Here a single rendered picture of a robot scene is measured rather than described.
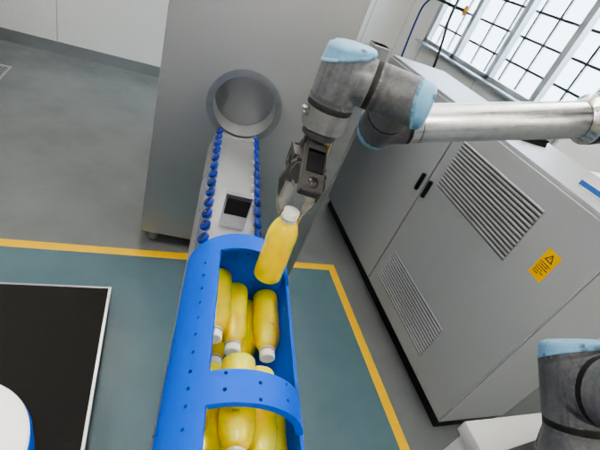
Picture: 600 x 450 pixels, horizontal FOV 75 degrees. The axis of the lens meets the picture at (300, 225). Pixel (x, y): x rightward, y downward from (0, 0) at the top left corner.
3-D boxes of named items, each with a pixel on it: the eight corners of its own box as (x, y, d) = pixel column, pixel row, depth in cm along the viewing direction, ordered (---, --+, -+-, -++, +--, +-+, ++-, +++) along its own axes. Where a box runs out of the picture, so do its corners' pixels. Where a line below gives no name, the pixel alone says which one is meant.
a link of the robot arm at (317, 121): (354, 122, 73) (306, 108, 71) (345, 145, 76) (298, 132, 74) (345, 105, 81) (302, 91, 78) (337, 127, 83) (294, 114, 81)
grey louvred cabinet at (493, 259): (369, 210, 399) (444, 70, 318) (495, 421, 241) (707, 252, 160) (321, 203, 378) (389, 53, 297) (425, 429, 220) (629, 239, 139)
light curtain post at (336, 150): (257, 338, 230) (386, 45, 135) (257, 347, 225) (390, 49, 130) (246, 337, 228) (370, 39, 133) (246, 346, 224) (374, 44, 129)
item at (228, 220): (243, 227, 156) (253, 195, 148) (243, 233, 153) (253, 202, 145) (218, 221, 154) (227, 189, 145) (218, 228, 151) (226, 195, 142)
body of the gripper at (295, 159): (314, 170, 90) (333, 123, 83) (319, 191, 83) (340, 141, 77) (282, 162, 88) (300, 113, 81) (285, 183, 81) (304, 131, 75)
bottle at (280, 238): (268, 288, 94) (292, 229, 84) (247, 271, 97) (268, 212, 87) (286, 277, 100) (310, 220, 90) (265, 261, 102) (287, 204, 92)
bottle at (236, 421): (255, 369, 85) (256, 462, 70) (222, 371, 84) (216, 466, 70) (254, 350, 81) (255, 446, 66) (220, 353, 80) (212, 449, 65)
